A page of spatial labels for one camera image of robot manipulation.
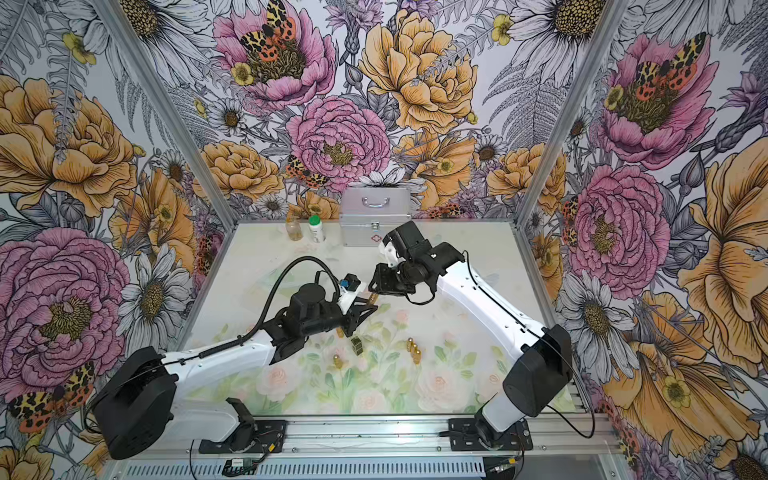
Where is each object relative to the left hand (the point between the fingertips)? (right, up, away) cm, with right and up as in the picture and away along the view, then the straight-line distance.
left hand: (372, 311), depth 80 cm
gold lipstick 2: (-10, -14, +2) cm, 17 cm away
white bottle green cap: (-23, +24, +31) cm, 45 cm away
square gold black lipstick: (-4, -10, +3) cm, 11 cm away
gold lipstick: (+1, +4, -4) cm, 5 cm away
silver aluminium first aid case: (-3, +29, +30) cm, 42 cm away
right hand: (+1, +5, -5) cm, 7 cm away
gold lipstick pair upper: (+10, -11, +5) cm, 16 cm away
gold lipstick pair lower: (+12, -13, +3) cm, 18 cm away
